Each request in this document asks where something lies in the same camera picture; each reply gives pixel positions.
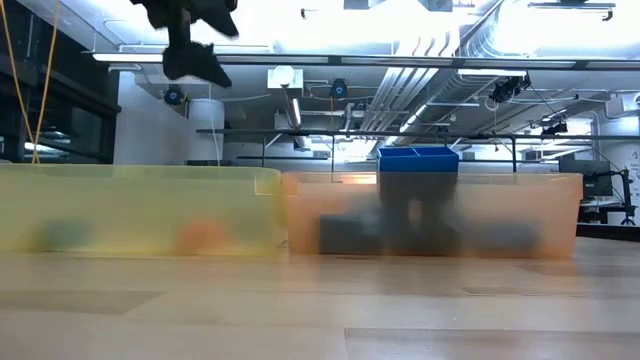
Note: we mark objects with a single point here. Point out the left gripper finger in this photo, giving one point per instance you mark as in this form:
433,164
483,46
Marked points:
190,62
220,15

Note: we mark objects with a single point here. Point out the small orange block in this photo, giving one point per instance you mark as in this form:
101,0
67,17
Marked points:
202,237

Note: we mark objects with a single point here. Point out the white light bar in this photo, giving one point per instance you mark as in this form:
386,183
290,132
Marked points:
125,58

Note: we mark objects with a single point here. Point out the white round column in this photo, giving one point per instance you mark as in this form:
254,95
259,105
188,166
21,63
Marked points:
206,130

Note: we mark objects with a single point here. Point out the white globe lamp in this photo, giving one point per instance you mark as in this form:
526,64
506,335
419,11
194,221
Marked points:
284,75

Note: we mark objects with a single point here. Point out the white fluorescent tube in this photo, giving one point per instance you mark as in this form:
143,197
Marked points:
296,112

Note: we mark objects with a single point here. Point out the dark glass partition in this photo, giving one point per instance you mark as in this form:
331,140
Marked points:
75,125

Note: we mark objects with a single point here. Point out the yellow translucent plastic bin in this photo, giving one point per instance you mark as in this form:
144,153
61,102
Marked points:
125,200

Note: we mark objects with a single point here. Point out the silver ceiling pipes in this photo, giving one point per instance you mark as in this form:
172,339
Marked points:
395,90

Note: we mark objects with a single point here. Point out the black ceiling fixture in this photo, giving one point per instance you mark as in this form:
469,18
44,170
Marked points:
555,128
507,90

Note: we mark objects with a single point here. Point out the black metal railing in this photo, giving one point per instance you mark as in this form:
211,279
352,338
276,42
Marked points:
514,155

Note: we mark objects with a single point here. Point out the orange translucent plastic bin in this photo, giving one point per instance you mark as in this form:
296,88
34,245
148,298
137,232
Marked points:
500,200

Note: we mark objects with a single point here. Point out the black computer monitor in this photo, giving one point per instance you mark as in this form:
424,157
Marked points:
595,180

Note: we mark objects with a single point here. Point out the black desk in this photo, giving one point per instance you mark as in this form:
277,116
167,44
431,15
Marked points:
605,232

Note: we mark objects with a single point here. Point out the black monitor stand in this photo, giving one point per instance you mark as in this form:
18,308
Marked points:
626,195

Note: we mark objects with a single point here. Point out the large silver duct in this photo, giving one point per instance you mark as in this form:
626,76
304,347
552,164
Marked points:
520,30

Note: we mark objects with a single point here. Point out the black metal frame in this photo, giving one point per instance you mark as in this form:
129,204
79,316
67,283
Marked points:
530,64

